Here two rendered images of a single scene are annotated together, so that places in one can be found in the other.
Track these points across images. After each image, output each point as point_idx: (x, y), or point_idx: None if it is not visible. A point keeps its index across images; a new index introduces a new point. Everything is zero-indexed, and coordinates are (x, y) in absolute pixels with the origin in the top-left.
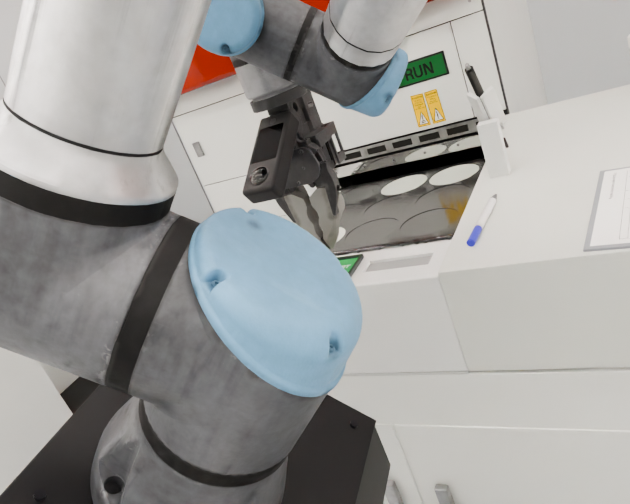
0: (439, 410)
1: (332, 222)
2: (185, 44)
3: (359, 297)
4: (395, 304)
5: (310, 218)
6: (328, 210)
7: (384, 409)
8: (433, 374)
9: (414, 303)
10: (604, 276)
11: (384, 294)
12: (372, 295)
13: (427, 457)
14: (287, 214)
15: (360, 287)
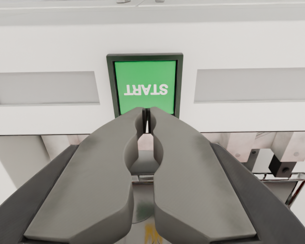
0: (87, 8)
1: (94, 131)
2: None
3: (90, 21)
4: (41, 20)
5: (161, 150)
6: (82, 156)
7: (139, 7)
8: (68, 11)
9: (12, 21)
10: None
11: (44, 22)
12: (65, 22)
13: (120, 4)
14: (239, 164)
15: (75, 23)
